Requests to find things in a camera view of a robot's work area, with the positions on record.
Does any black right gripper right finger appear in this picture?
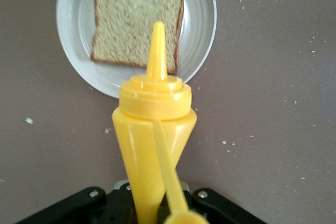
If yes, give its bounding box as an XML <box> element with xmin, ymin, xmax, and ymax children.
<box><xmin>157</xmin><ymin>187</ymin><xmax>268</xmax><ymax>224</ymax></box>

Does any brown bread slice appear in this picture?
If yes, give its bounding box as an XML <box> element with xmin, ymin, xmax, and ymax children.
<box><xmin>90</xmin><ymin>0</ymin><xmax>186</xmax><ymax>74</ymax></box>

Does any beige round plate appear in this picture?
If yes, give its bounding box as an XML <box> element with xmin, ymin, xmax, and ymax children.
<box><xmin>56</xmin><ymin>0</ymin><xmax>218</xmax><ymax>99</ymax></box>

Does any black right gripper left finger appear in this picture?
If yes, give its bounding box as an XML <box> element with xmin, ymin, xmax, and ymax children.
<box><xmin>15</xmin><ymin>186</ymin><xmax>137</xmax><ymax>224</ymax></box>

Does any yellow squeeze bottle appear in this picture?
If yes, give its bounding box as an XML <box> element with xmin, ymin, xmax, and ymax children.
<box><xmin>111</xmin><ymin>21</ymin><xmax>211</xmax><ymax>224</ymax></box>

